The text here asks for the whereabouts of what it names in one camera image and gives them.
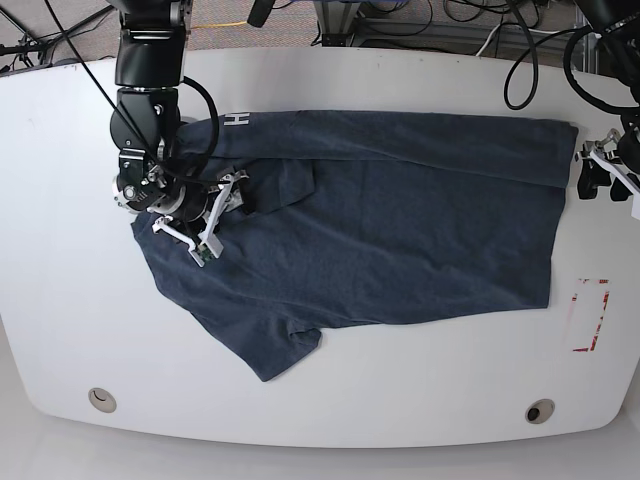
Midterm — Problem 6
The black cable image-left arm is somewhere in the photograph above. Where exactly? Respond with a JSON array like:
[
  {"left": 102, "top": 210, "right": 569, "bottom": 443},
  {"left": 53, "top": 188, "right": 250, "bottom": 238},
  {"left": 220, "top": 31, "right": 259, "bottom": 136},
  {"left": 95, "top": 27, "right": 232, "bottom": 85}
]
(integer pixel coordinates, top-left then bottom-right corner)
[{"left": 44, "top": 0, "right": 221, "bottom": 241}]

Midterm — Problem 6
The black cylinder on floor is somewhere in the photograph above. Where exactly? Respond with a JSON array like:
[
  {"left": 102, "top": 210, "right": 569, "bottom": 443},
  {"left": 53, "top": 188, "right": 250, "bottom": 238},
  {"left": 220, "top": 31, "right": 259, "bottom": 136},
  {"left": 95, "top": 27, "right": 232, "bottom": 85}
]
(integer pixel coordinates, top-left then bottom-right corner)
[{"left": 247, "top": 0, "right": 275, "bottom": 28}]

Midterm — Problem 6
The black tripod stand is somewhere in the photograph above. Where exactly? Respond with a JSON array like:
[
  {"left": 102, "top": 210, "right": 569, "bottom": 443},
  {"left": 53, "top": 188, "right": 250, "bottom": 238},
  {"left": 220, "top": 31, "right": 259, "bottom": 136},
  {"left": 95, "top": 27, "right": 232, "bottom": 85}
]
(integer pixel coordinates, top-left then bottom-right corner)
[{"left": 1, "top": 0, "right": 120, "bottom": 75}]

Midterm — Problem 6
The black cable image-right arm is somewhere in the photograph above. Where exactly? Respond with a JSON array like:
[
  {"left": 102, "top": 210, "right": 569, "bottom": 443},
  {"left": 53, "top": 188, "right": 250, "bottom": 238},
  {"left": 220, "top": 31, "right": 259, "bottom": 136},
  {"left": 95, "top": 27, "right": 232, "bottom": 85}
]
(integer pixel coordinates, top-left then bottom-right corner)
[{"left": 502, "top": 0, "right": 640, "bottom": 119}]

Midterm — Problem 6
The right table cable grommet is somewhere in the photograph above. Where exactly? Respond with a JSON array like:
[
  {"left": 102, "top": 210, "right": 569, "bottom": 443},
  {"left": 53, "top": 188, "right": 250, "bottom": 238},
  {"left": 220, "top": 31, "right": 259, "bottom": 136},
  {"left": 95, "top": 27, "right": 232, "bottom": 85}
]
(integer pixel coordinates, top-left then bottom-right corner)
[{"left": 525, "top": 399, "right": 555, "bottom": 425}]

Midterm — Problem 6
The table cable grommet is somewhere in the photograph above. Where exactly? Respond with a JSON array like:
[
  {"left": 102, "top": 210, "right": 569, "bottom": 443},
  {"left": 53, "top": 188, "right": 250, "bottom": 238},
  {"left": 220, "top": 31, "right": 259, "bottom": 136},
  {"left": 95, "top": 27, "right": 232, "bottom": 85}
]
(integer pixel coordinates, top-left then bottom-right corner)
[
  {"left": 525, "top": 399, "right": 555, "bottom": 425},
  {"left": 88, "top": 387, "right": 117, "bottom": 414}
]

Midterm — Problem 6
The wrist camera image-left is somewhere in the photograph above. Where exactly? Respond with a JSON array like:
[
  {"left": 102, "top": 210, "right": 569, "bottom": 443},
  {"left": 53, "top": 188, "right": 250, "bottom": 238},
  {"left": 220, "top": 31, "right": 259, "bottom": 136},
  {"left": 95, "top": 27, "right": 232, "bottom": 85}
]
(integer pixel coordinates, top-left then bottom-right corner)
[{"left": 188, "top": 243, "right": 224, "bottom": 267}]

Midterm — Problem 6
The red tape rectangle marking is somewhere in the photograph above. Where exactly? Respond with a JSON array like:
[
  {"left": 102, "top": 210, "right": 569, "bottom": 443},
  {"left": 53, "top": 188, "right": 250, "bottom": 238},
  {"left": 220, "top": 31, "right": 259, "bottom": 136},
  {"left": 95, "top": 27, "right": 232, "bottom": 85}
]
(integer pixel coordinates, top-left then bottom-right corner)
[{"left": 566, "top": 279, "right": 611, "bottom": 353}]

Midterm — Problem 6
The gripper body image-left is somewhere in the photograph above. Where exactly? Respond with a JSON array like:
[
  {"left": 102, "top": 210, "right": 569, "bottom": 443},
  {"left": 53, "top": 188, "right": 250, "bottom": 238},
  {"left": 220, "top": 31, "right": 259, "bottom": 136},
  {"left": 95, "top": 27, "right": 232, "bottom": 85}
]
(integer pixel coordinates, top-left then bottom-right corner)
[{"left": 167, "top": 182, "right": 221, "bottom": 224}]

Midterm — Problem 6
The dark blue T-shirt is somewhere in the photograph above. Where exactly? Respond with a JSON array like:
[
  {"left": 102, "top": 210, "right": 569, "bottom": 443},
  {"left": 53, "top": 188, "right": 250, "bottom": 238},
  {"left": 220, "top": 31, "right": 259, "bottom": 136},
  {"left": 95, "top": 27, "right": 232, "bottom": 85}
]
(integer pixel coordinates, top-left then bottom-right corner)
[{"left": 132, "top": 111, "right": 578, "bottom": 381}]

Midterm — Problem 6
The left table cable grommet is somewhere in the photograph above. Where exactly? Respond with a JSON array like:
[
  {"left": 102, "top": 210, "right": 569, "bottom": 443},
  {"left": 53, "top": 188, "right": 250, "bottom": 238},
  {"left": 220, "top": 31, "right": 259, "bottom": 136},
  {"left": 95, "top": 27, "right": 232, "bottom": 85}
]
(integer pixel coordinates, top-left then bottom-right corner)
[{"left": 88, "top": 387, "right": 117, "bottom": 414}]

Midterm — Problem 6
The white cable on floor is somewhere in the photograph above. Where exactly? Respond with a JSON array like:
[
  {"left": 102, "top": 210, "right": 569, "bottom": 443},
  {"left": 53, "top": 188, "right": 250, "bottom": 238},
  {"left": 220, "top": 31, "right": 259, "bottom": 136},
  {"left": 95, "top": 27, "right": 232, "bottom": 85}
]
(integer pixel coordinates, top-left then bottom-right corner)
[{"left": 474, "top": 21, "right": 586, "bottom": 57}]

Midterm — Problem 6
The aluminium frame base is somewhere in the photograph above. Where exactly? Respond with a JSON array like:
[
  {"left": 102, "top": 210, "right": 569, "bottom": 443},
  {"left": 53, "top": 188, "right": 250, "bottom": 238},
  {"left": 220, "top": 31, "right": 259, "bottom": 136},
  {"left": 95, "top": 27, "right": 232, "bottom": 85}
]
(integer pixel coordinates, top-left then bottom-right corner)
[{"left": 312, "top": 1, "right": 365, "bottom": 47}]

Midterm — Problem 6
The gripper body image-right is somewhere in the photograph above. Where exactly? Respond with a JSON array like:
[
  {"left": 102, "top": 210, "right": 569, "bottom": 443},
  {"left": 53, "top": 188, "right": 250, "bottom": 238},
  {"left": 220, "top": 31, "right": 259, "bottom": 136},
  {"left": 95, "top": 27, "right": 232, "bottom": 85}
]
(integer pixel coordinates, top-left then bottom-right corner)
[{"left": 617, "top": 129, "right": 640, "bottom": 173}]

